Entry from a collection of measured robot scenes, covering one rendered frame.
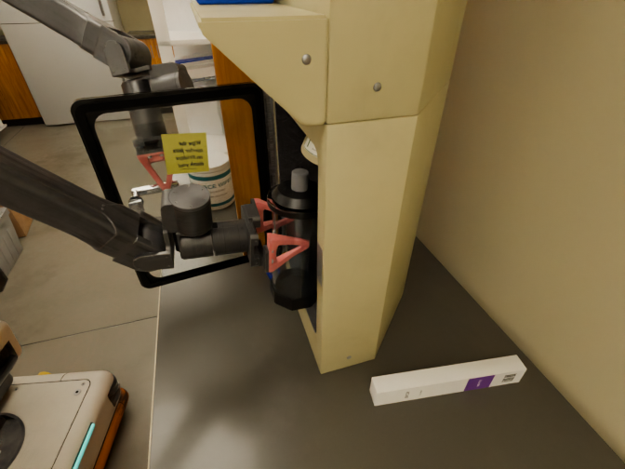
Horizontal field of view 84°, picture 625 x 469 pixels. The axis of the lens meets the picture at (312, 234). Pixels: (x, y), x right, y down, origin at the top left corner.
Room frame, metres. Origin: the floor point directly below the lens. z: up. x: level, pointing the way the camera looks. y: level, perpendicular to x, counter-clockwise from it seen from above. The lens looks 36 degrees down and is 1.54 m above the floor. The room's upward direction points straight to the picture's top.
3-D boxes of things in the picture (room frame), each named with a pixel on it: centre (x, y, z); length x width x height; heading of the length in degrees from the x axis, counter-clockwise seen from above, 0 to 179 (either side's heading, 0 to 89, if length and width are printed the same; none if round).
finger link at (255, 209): (0.53, 0.07, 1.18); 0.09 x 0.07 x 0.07; 108
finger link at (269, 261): (0.46, 0.05, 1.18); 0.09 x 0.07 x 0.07; 108
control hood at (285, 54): (0.50, 0.09, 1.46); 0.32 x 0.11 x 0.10; 17
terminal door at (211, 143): (0.60, 0.23, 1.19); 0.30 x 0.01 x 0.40; 113
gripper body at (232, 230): (0.47, 0.13, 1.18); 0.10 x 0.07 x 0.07; 18
